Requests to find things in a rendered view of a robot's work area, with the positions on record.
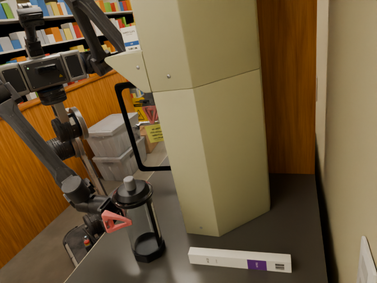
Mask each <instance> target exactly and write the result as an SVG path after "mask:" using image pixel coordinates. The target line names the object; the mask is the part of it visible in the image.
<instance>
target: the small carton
mask: <svg viewBox="0 0 377 283"><path fill-rule="evenodd" d="M121 34H122V37H123V42H124V44H125V48H126V52H132V51H139V50H142V47H141V43H140V39H139V35H138V31H137V27H136V25H134V26H129V27H126V28H121Z"/></svg>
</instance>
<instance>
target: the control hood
mask: <svg viewBox="0 0 377 283"><path fill-rule="evenodd" d="M104 60H105V62H106V63H107V64H108V65H110V67H112V68H113V69H115V70H116V71H117V72H118V73H119V74H121V75H122V76H123V77H125V78H126V79H127V80H128V81H129V82H131V83H132V84H134V86H136V87H137V88H139V89H140V90H141V91H142V92H144V93H151V92H152V89H151V85H150V80H149V75H148V71H147V68H146V64H145V60H144V55H143V52H142V50H139V51H132V52H126V51H125V52H122V53H119V54H115V55H113V56H109V57H106V58H105V59H104Z"/></svg>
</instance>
